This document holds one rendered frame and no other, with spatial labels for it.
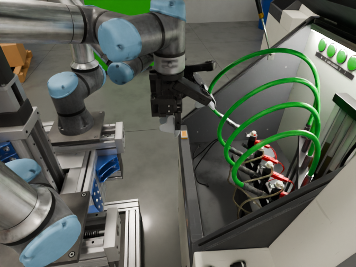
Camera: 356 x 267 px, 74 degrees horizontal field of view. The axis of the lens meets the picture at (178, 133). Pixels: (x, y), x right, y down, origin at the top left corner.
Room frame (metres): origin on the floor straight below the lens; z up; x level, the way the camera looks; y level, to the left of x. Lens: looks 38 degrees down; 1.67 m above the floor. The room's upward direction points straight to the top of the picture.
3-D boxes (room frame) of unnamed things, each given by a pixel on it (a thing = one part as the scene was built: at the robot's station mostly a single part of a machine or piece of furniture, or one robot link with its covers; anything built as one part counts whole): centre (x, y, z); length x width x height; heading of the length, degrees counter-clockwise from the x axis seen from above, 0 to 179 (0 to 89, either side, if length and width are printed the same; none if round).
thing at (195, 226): (0.68, -0.04, 0.87); 0.62 x 0.04 x 0.16; 3
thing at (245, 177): (0.57, -0.29, 0.91); 0.34 x 0.10 x 0.15; 3
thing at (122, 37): (0.49, 0.10, 1.53); 0.11 x 0.11 x 0.08; 46
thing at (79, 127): (0.86, 0.46, 1.09); 0.15 x 0.15 x 0.10
